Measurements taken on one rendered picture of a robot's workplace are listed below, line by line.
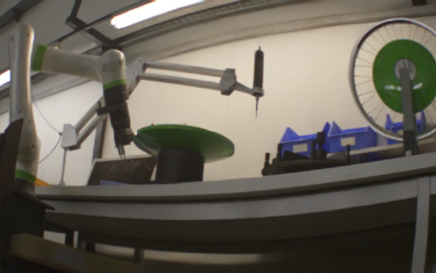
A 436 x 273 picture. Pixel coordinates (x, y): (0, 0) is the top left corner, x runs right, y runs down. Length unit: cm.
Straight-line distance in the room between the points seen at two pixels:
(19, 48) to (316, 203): 113
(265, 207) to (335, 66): 128
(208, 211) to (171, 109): 152
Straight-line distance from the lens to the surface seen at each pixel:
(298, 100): 256
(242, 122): 267
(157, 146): 158
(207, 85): 197
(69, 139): 204
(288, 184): 133
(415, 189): 127
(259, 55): 200
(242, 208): 144
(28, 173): 173
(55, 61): 189
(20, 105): 164
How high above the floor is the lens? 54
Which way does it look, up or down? 20 degrees up
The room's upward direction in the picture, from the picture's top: 5 degrees clockwise
